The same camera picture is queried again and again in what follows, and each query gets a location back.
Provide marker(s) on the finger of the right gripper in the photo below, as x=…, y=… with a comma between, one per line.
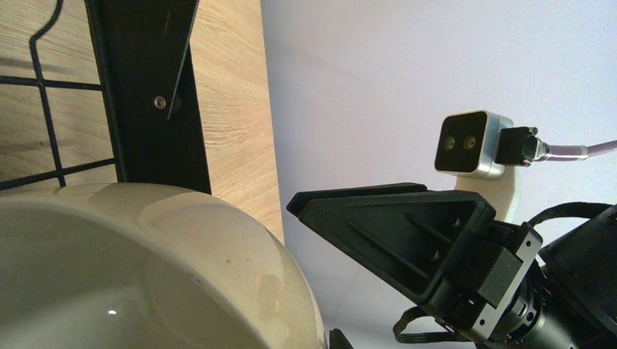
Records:
x=301, y=199

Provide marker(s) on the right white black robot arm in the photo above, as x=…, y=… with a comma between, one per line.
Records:
x=549, y=282

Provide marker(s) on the black wire dish rack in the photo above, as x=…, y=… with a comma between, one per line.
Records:
x=143, y=59

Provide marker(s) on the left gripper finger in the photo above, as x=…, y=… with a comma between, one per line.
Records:
x=338, y=340

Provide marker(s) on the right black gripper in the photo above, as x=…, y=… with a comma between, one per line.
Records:
x=491, y=291

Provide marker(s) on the plain white bowl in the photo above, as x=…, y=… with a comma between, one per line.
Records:
x=130, y=265

